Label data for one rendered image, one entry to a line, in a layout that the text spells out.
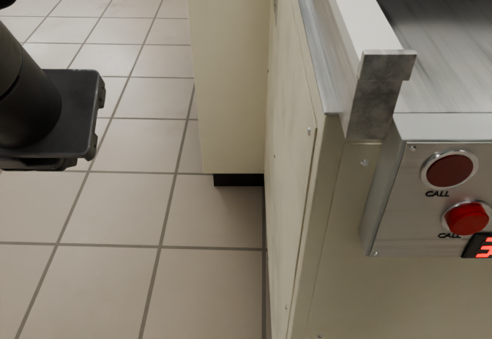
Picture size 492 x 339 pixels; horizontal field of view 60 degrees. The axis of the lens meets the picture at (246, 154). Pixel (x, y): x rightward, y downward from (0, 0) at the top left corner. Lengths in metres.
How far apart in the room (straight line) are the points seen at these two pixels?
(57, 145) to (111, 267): 0.98
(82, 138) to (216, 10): 0.76
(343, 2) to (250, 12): 0.70
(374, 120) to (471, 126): 0.08
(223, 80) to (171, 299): 0.58
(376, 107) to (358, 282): 0.26
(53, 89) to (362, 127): 0.21
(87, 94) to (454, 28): 0.34
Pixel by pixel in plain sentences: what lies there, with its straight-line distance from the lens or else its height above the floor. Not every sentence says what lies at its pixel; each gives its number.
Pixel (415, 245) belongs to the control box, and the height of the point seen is 0.72.
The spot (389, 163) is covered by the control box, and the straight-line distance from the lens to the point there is 0.33.
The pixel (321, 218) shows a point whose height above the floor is 0.72.
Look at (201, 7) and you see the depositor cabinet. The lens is 1.03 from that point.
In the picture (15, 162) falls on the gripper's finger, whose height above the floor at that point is 0.83.
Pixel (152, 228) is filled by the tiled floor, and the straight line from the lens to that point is 1.33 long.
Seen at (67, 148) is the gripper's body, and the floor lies 0.84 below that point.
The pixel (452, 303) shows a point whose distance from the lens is 0.58.
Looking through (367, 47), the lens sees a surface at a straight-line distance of 0.28.
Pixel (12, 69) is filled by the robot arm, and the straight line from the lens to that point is 0.27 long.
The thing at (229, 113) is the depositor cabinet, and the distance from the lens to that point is 1.18.
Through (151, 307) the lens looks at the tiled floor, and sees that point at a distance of 1.19.
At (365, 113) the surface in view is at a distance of 0.29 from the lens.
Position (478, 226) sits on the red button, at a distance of 0.39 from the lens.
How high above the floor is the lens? 1.03
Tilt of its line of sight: 42 degrees down
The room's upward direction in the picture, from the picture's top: straight up
